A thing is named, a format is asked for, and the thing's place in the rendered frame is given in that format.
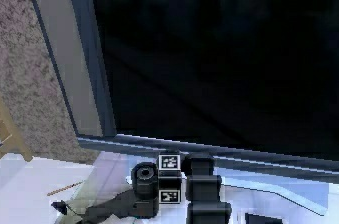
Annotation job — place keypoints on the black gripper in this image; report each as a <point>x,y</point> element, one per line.
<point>144,181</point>

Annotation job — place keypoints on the light wooden chair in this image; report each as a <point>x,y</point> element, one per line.
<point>0,110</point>

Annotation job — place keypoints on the dark window with grey frame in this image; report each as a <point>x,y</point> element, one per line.
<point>217,73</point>

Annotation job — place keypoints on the thin brown stick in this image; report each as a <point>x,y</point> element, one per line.
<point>65,188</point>

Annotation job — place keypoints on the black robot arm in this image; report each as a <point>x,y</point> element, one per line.
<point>204,191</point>

